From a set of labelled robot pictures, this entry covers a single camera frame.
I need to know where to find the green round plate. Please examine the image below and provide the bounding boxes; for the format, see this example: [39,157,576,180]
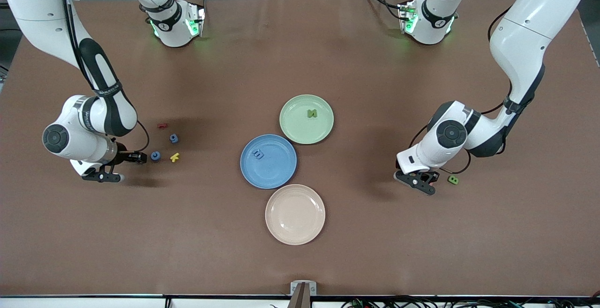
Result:
[279,94,335,145]

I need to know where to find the brown table cover sheet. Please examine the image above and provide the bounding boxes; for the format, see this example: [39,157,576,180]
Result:
[0,0,600,297]

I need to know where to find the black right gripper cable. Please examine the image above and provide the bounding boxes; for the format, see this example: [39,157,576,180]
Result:
[59,0,150,153]

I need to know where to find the beige round plate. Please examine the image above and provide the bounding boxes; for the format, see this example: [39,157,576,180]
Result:
[265,184,326,246]

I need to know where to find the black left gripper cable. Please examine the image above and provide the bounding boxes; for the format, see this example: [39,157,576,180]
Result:
[410,6,516,176]

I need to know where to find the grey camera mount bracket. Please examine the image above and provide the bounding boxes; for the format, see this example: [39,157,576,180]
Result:
[288,281,317,308]

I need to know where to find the tangled black cable bundle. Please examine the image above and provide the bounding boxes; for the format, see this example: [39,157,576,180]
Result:
[340,294,600,308]

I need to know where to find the blue round plate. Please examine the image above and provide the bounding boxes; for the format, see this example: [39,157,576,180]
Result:
[240,134,298,189]

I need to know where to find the white table edge rail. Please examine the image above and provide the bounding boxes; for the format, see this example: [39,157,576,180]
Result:
[0,296,600,308]

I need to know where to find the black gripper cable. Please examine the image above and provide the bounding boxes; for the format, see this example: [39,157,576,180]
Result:
[59,0,150,153]
[410,6,516,176]

